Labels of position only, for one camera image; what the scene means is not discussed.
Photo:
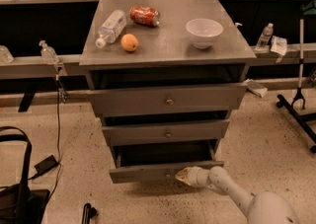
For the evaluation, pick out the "white paper packet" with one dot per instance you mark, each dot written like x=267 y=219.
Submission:
x=279 y=45

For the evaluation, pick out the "grey middle drawer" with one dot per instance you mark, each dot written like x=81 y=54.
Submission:
x=165 y=132

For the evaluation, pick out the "grey top drawer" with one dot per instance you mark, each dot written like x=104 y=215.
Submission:
x=169 y=99

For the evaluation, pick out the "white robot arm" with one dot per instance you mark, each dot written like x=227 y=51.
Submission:
x=265 y=207

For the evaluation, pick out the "orange fruit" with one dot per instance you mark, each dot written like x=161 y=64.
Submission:
x=129 y=42

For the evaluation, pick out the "white stand pole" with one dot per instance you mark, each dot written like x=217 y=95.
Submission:
x=300 y=53

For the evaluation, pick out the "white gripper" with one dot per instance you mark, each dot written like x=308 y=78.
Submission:
x=196 y=176

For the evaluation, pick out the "small water bottle on ledge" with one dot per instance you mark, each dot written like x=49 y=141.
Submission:
x=265 y=36

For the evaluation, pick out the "red soda can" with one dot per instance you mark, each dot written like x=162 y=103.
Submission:
x=145 y=16

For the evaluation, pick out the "clear hand sanitizer bottle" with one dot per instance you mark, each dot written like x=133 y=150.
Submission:
x=48 y=53

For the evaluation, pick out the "clear plastic water bottle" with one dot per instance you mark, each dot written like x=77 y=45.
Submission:
x=110 y=30

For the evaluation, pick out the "grey drawer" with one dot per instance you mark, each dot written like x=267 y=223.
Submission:
x=169 y=99
x=165 y=132
x=161 y=161

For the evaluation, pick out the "grey bottom drawer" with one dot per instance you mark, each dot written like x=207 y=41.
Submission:
x=161 y=161

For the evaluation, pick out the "grey wooden drawer cabinet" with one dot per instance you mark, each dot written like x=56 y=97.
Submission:
x=165 y=56

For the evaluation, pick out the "black stand base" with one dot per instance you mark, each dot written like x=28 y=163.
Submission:
x=302 y=120

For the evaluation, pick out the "white ceramic bowl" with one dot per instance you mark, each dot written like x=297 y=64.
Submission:
x=203 y=33

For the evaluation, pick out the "black power adapter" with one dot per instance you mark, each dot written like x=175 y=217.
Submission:
x=46 y=165

